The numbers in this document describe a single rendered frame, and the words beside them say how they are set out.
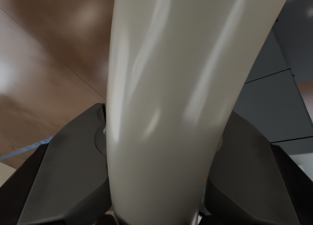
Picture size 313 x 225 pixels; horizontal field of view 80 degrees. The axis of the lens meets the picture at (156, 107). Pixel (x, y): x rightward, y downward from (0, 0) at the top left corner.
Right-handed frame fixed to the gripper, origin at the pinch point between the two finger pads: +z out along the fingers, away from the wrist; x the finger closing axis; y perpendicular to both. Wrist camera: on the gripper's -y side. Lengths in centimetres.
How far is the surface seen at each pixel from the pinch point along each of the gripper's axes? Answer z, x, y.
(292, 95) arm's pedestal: 59, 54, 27
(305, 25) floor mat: 107, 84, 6
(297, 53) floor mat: 112, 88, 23
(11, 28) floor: 152, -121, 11
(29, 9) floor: 142, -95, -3
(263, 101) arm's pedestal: 63, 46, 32
